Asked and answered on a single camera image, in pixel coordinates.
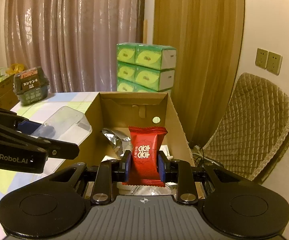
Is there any frosted clear plastic container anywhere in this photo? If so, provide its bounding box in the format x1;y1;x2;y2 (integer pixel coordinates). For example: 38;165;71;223
31;106;93;145

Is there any wooden stick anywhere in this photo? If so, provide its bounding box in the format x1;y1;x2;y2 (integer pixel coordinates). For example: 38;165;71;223
143;19;149;44

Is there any yellow plastic bag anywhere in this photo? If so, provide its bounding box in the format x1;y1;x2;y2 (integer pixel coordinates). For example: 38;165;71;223
8;64;26;75

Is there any red candy packet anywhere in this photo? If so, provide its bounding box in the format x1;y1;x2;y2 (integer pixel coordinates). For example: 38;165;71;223
121;126;167;188

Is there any silver foil pouch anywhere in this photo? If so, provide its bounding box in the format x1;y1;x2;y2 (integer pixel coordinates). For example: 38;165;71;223
101;127;132;159

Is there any beige curtain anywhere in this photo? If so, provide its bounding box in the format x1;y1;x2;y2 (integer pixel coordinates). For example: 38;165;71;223
4;0;146;93

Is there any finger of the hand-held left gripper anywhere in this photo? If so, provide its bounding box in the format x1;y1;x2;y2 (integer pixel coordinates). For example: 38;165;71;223
0;102;33;134
0;121;80;160

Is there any stack of green tissue packs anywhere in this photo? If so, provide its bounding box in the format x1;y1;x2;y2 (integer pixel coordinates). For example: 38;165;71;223
116;42;177;93

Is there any wall socket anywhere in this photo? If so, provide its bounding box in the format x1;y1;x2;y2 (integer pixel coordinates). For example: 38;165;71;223
255;48;269;68
266;52;283;75

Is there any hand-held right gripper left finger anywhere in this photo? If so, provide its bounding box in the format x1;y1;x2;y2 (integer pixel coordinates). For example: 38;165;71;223
45;150;132;205

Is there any loose green tissue packet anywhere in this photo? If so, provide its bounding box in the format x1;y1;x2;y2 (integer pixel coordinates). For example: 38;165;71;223
0;67;10;85

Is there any cardboard carton with flaps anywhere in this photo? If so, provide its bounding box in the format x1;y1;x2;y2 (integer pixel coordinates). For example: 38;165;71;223
0;74;20;110

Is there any chair with quilted cover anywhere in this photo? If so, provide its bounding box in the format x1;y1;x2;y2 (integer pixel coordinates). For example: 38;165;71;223
201;72;289;182

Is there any large cardboard box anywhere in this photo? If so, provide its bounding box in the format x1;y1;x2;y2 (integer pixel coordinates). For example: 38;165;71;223
43;92;205;198

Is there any black power cord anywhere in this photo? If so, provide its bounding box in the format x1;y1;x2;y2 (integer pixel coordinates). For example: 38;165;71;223
191;144;225;167

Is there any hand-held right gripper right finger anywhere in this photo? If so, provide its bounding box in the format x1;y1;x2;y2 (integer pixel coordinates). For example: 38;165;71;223
158;150;245;205

